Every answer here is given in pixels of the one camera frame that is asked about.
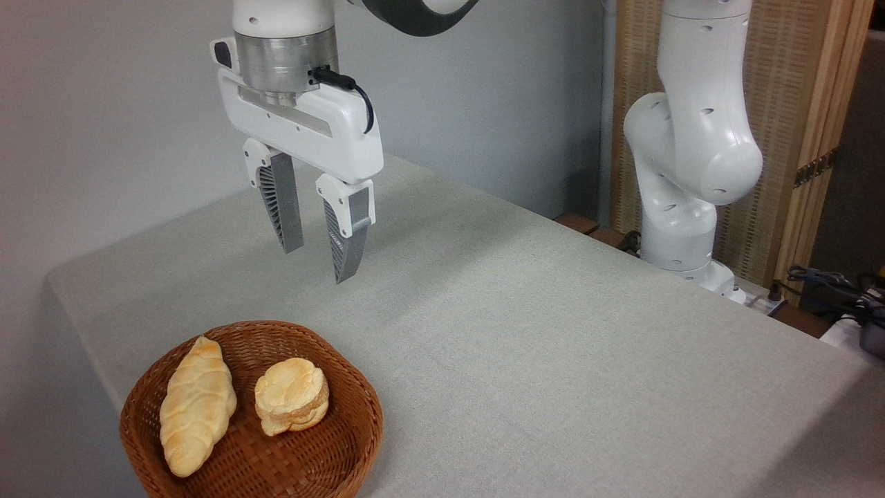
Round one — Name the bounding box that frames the wooden folding screen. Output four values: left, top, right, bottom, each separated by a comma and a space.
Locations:
612, 0, 875, 305

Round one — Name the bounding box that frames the brown woven wicker basket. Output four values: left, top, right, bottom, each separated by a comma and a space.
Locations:
120, 320, 384, 498

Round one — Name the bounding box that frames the white power strip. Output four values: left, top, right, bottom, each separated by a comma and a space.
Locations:
741, 289, 787, 317

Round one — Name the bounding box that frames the white box with dark item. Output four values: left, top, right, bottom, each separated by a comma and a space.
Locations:
819, 313, 885, 367

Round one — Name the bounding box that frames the black cable bundle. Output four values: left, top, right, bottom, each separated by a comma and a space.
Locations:
787, 266, 885, 326

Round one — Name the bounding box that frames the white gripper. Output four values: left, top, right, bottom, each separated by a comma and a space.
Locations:
211, 35, 385, 285

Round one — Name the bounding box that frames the metal screen hinge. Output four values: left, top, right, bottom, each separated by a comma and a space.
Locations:
794, 149, 839, 189

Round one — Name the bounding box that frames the long golden bread loaf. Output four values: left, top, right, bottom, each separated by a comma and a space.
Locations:
159, 335, 238, 479

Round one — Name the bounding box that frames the grey tablecloth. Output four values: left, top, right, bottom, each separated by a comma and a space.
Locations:
45, 152, 885, 498

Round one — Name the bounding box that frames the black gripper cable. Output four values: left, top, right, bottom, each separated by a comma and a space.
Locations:
311, 66, 375, 134

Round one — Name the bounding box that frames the round golden bread bun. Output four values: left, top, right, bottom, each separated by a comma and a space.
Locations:
254, 358, 330, 437

